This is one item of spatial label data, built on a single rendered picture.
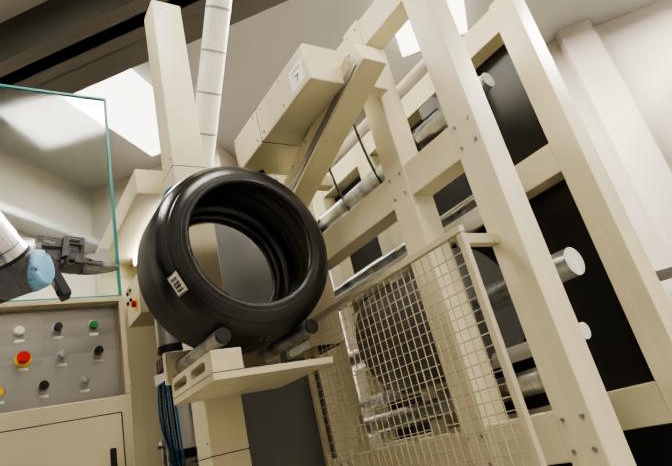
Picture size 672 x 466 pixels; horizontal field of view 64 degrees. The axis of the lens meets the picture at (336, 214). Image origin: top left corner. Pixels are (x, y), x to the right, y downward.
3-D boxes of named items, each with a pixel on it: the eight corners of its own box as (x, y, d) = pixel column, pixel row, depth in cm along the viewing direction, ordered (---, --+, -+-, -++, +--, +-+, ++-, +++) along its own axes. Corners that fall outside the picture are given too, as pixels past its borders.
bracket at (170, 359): (165, 386, 168) (161, 354, 172) (279, 368, 191) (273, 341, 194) (168, 383, 166) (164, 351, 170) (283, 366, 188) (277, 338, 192)
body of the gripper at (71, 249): (88, 237, 147) (37, 232, 141) (85, 266, 143) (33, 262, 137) (83, 248, 153) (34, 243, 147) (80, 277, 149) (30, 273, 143)
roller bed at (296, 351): (287, 359, 208) (272, 286, 219) (319, 355, 216) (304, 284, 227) (311, 346, 193) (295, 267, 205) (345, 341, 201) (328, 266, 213)
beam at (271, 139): (237, 173, 218) (231, 141, 224) (293, 177, 232) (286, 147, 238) (309, 77, 173) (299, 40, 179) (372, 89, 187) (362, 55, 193)
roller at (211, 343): (174, 362, 171) (187, 356, 174) (181, 375, 170) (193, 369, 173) (212, 331, 145) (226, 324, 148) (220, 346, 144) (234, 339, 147)
